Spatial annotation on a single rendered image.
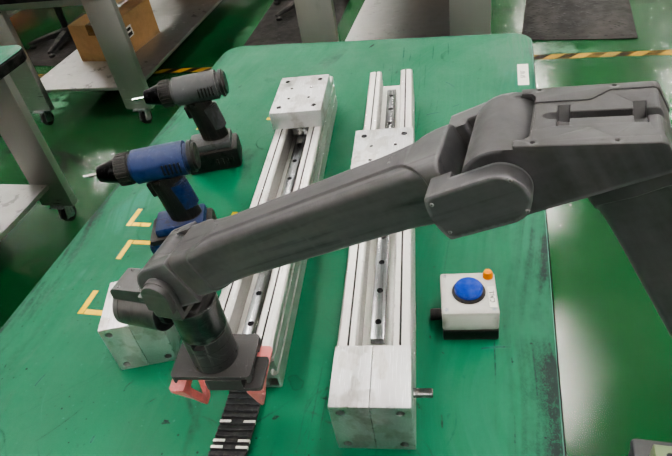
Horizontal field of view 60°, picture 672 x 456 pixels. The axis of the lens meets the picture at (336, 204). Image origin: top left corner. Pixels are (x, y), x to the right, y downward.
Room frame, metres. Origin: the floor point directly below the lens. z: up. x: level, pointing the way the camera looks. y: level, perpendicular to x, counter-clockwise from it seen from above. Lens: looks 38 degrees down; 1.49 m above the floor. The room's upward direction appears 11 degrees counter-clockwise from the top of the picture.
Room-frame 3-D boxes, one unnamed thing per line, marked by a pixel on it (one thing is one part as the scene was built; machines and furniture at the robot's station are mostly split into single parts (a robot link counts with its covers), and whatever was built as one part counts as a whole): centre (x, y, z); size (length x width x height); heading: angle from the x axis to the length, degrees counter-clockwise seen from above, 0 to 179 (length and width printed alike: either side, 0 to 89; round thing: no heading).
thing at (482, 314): (0.57, -0.16, 0.81); 0.10 x 0.08 x 0.06; 78
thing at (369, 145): (0.87, -0.10, 0.87); 0.16 x 0.11 x 0.07; 168
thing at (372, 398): (0.43, -0.02, 0.83); 0.12 x 0.09 x 0.10; 78
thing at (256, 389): (0.47, 0.16, 0.86); 0.07 x 0.07 x 0.09; 78
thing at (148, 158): (0.87, 0.32, 0.89); 0.20 x 0.08 x 0.22; 91
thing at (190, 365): (0.48, 0.18, 0.94); 0.10 x 0.07 x 0.07; 78
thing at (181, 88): (1.14, 0.28, 0.89); 0.20 x 0.08 x 0.22; 91
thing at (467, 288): (0.57, -0.17, 0.84); 0.04 x 0.04 x 0.02
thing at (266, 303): (0.91, 0.09, 0.82); 0.80 x 0.10 x 0.09; 168
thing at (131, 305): (0.49, 0.22, 1.03); 0.12 x 0.09 x 0.12; 65
